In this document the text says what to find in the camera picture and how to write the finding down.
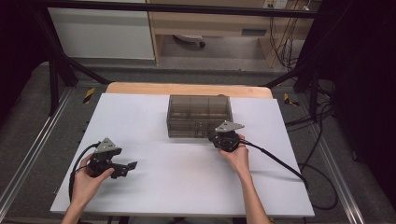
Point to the office chair base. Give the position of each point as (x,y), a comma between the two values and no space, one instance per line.
(191,39)

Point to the black horizontal frame bar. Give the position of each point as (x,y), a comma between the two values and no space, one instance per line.
(186,8)

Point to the white board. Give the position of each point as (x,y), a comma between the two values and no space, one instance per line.
(174,186)

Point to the yellow black tape strip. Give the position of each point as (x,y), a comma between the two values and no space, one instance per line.
(289,100)
(89,95)

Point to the person's right hand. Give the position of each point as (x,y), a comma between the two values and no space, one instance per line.
(238,158)

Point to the white power strip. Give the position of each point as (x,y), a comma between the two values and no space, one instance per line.
(275,3)

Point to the wooden table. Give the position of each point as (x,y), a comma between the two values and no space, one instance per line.
(140,88)

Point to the black metal stand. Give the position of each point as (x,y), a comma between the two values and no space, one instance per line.
(306,77)
(57,68)

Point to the light wooden desk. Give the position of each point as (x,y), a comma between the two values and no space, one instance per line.
(218,23)

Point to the white cabinet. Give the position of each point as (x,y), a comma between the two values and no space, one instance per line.
(102,34)

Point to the aluminium rail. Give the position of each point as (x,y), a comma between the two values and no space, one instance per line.
(34,149)
(339,177)

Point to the person's left hand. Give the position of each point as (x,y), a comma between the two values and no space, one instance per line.
(85,185)

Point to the smoky transparent drawer organizer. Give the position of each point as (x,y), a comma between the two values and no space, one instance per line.
(193,116)

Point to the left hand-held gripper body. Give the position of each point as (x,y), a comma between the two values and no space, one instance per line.
(102,155)

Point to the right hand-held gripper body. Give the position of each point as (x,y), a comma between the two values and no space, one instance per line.
(227,138)

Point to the black curtain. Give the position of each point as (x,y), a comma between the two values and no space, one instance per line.
(364,77)
(18,46)

